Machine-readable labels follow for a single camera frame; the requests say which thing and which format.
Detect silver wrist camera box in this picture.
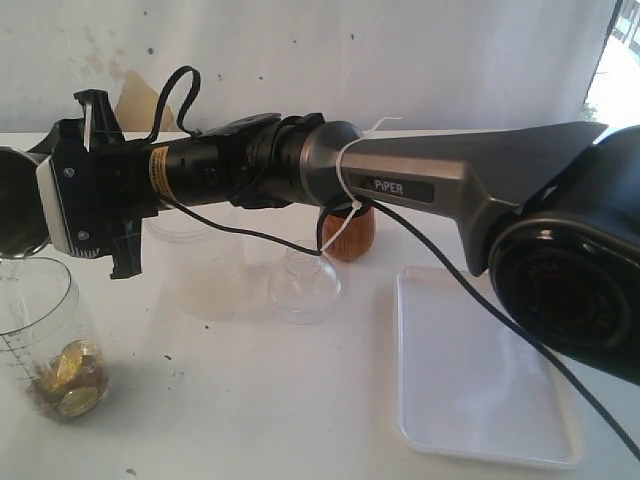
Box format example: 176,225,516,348
36,141,109,259

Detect clear plastic shaker cup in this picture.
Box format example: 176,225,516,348
1,257,109,422

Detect clear dome strainer lid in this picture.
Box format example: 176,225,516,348
268,248,342,325

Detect stainless steel cup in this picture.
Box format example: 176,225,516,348
1,146,49,260

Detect clear plastic container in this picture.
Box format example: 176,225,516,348
144,209,248,319

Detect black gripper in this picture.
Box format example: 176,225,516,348
27,89,157,280

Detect black camera cable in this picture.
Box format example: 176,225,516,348
144,64,640,454

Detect brown wooden cup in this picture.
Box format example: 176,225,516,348
322,206,376,262

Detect white backdrop sheet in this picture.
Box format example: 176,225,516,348
1,1,616,132

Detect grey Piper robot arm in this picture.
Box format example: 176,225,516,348
31,90,639,383

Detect white rectangular tray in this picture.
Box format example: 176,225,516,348
395,266,585,470

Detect white zip tie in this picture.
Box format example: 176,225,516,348
319,116,402,257

